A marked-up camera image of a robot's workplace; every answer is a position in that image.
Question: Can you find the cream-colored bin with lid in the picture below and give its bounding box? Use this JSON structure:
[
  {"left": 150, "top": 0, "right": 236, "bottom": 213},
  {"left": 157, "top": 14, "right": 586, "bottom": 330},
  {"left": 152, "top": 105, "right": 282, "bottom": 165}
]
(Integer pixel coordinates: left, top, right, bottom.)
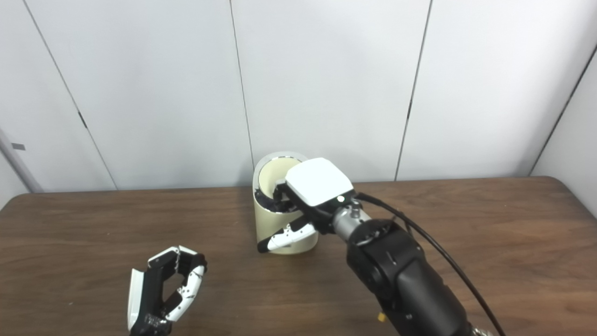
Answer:
[{"left": 252, "top": 151, "right": 319, "bottom": 255}]

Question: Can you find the grey wall corner post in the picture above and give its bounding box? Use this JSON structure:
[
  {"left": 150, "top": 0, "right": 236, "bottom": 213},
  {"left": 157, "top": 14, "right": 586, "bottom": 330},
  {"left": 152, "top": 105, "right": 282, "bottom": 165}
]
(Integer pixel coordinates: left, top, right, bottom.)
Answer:
[{"left": 0, "top": 126, "right": 43, "bottom": 193}]

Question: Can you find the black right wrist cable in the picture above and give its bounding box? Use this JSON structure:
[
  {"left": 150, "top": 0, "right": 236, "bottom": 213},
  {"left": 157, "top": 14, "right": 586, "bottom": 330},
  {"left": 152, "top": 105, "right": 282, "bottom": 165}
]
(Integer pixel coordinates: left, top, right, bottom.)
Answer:
[{"left": 354, "top": 191, "right": 507, "bottom": 336}]

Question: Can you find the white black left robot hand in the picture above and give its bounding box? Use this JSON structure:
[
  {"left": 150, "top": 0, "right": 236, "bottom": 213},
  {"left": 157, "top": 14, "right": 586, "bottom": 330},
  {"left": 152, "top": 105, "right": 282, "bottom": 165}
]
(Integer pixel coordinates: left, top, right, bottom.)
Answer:
[{"left": 127, "top": 246, "right": 208, "bottom": 336}]

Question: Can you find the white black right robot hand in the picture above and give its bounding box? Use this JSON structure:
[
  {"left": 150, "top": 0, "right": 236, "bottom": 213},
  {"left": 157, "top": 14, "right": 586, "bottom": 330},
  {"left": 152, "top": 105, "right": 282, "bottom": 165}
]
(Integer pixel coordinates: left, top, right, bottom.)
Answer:
[{"left": 257, "top": 158, "right": 355, "bottom": 253}]

